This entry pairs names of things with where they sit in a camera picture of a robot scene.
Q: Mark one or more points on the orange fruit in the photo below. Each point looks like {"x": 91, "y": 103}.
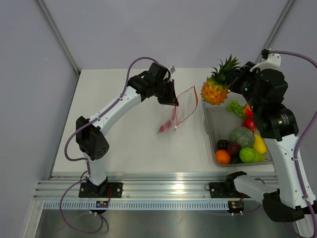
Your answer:
{"x": 222, "y": 157}

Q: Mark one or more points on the green netted melon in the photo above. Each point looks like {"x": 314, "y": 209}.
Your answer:
{"x": 242, "y": 136}

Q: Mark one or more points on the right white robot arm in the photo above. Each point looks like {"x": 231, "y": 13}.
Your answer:
{"x": 294, "y": 198}

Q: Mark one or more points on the aluminium mounting rail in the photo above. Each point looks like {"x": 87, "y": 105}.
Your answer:
{"x": 170, "y": 186}

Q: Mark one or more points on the yellow lemon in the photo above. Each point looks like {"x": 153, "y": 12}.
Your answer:
{"x": 259, "y": 144}

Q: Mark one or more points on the plastic pineapple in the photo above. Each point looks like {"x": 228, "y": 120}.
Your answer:
{"x": 215, "y": 89}

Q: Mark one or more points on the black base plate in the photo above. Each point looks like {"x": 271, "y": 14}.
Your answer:
{"x": 219, "y": 190}
{"x": 106, "y": 190}

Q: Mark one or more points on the red tomato upper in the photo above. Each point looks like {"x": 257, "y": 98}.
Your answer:
{"x": 247, "y": 111}

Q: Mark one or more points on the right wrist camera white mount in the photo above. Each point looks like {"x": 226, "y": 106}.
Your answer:
{"x": 271, "y": 61}

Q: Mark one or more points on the clear plastic food bin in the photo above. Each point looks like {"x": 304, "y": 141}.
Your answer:
{"x": 219, "y": 123}

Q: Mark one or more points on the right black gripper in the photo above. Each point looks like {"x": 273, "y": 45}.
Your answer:
{"x": 243, "y": 73}

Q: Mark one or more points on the aluminium frame post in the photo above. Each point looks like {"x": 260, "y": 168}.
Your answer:
{"x": 277, "y": 27}
{"x": 58, "y": 36}

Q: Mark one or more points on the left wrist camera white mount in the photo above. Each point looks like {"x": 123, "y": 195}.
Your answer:
{"x": 171, "y": 69}

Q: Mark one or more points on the right aluminium frame post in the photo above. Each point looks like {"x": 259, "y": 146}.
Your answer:
{"x": 277, "y": 27}

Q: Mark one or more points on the left aluminium frame post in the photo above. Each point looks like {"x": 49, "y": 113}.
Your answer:
{"x": 58, "y": 36}

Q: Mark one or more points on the light green pear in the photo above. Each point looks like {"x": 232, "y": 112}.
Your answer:
{"x": 259, "y": 157}

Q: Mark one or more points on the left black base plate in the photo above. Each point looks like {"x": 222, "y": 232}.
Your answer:
{"x": 106, "y": 190}

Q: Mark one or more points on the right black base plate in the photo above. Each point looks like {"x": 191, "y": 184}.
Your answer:
{"x": 219, "y": 190}

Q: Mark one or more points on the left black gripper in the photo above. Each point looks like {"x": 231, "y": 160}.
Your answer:
{"x": 171, "y": 99}

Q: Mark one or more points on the green grape bunch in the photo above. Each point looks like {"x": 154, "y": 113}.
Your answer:
{"x": 236, "y": 108}

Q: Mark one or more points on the dark purple plum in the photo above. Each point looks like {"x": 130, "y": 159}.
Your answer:
{"x": 222, "y": 144}

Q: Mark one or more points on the red tomato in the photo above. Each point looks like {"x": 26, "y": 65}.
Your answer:
{"x": 249, "y": 124}
{"x": 247, "y": 111}

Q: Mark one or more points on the red tomato lower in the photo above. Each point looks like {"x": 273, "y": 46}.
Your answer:
{"x": 249, "y": 124}

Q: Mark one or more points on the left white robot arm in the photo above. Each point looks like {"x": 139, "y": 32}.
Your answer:
{"x": 91, "y": 135}

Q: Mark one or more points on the green lime apple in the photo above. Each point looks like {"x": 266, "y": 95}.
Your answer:
{"x": 247, "y": 155}

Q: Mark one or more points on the white slotted cable duct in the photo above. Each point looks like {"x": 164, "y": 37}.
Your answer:
{"x": 217, "y": 205}

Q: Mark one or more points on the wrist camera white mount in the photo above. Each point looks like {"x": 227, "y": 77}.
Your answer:
{"x": 171, "y": 69}
{"x": 271, "y": 61}

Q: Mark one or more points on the red chili pepper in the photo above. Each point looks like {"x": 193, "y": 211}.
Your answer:
{"x": 167, "y": 120}

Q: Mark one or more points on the clear orange zip top bag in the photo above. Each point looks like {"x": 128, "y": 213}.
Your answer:
{"x": 188, "y": 102}

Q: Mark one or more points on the dark red apple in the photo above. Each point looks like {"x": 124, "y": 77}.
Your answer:
{"x": 233, "y": 148}

